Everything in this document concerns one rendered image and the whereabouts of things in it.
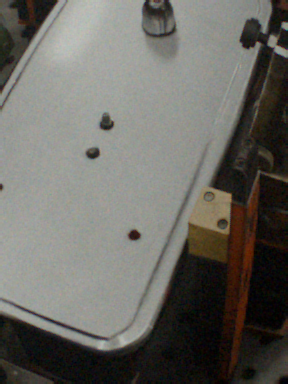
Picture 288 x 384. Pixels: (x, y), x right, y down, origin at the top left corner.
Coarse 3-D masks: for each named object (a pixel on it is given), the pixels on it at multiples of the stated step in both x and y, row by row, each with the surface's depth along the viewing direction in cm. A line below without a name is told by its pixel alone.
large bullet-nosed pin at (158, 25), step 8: (152, 0) 102; (160, 0) 102; (168, 0) 102; (144, 8) 102; (152, 8) 102; (160, 8) 101; (168, 8) 102; (144, 16) 103; (152, 16) 102; (160, 16) 102; (168, 16) 102; (144, 24) 104; (152, 24) 103; (160, 24) 103; (168, 24) 104; (152, 32) 105; (160, 32) 104; (168, 32) 105
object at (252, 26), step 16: (256, 32) 78; (272, 32) 79; (272, 48) 79; (272, 64) 79; (272, 80) 81; (272, 96) 83; (256, 112) 86; (272, 112) 85; (256, 128) 88; (272, 128) 87; (272, 144) 89
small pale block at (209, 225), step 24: (216, 192) 89; (192, 216) 88; (216, 216) 88; (192, 240) 90; (216, 240) 89; (216, 264) 93; (216, 288) 98; (216, 312) 103; (216, 336) 108; (192, 360) 119; (216, 360) 115
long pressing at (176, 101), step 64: (64, 0) 109; (128, 0) 108; (192, 0) 107; (256, 0) 107; (64, 64) 104; (128, 64) 103; (192, 64) 103; (256, 64) 103; (0, 128) 101; (64, 128) 100; (128, 128) 100; (192, 128) 100; (0, 192) 98; (64, 192) 97; (128, 192) 97; (192, 192) 96; (0, 256) 94; (64, 256) 94; (128, 256) 94; (64, 320) 91; (128, 320) 91
